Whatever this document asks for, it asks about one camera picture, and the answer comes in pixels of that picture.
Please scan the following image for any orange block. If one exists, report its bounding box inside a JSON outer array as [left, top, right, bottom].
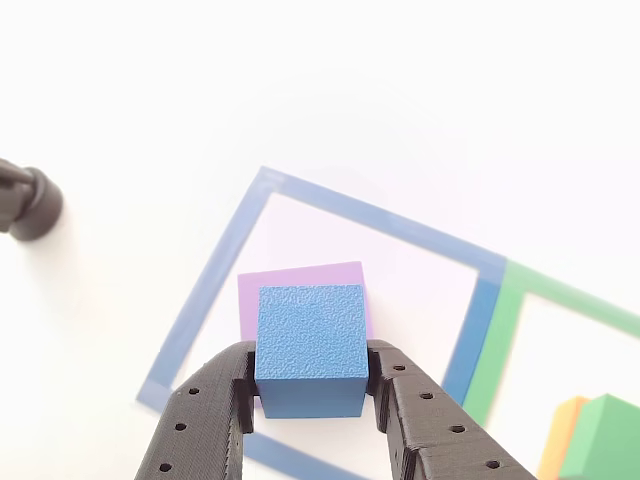
[[537, 395, 591, 480]]

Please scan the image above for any green tape square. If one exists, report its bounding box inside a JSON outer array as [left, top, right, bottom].
[[462, 259, 640, 424]]

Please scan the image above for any black camera tripod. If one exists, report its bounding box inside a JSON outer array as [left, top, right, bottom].
[[0, 157, 65, 243]]

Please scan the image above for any green block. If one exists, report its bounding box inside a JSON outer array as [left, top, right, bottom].
[[557, 393, 640, 480]]

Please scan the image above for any blue tape square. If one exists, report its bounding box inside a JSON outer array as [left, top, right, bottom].
[[135, 165, 509, 480]]

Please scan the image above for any small blue cube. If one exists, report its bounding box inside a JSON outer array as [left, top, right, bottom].
[[254, 283, 371, 420]]

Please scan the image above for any purple block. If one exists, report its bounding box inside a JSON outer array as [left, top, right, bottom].
[[236, 260, 377, 411]]

